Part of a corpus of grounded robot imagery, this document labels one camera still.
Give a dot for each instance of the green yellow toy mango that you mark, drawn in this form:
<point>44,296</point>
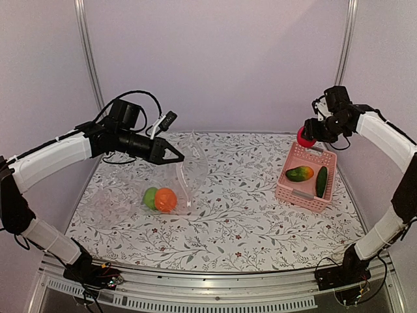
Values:
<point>299,174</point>

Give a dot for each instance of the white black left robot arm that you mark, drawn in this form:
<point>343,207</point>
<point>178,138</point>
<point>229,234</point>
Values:
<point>112,130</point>

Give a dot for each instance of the clear zip top bag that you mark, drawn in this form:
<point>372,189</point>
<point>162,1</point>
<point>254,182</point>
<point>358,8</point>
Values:
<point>184,178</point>

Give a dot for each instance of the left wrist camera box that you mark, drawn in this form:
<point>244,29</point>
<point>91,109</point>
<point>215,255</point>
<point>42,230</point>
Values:
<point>168,119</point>

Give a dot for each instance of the red toy apple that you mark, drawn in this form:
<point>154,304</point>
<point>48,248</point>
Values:
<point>307,143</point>

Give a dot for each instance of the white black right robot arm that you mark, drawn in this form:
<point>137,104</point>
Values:
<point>336,116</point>

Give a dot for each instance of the floral patterned table mat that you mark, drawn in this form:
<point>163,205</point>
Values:
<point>236,224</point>

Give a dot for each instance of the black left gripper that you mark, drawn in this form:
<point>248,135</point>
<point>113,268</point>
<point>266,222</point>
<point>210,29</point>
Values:
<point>158,150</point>

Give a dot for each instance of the pink perforated plastic basket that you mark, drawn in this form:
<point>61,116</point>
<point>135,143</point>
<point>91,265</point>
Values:
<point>304,193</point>

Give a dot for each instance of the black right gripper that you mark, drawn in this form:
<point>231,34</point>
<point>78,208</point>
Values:
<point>312,131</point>

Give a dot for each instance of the dark green toy cucumber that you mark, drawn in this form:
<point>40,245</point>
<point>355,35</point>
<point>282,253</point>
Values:
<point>321,182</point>

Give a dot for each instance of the orange toy fruit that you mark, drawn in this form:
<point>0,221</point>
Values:
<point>165,200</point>

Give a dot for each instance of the green toy apple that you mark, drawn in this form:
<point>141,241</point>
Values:
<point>149,197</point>

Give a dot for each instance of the aluminium front frame rail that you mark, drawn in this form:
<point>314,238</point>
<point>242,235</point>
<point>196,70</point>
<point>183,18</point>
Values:
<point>147,289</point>

